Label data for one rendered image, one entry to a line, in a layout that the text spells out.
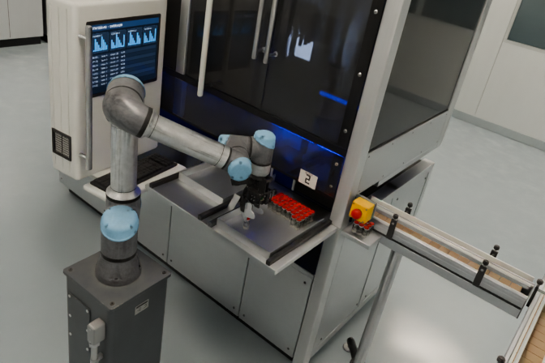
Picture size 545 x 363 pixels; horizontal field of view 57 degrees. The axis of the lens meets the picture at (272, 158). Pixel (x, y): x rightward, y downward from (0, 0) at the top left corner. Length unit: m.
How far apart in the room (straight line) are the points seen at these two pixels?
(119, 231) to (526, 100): 5.39
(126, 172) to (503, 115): 5.34
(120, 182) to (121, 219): 0.13
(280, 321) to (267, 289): 0.16
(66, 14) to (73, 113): 0.38
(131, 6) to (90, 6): 0.21
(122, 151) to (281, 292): 1.09
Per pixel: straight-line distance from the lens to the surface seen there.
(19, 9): 6.64
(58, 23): 2.10
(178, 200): 2.03
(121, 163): 1.70
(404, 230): 2.06
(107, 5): 2.11
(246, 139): 1.69
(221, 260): 2.59
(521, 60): 6.36
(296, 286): 2.31
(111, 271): 1.75
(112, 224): 1.66
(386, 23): 1.75
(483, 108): 6.55
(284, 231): 1.94
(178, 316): 2.79
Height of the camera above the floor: 1.98
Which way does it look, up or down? 27 degrees down
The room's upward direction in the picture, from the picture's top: 11 degrees clockwise
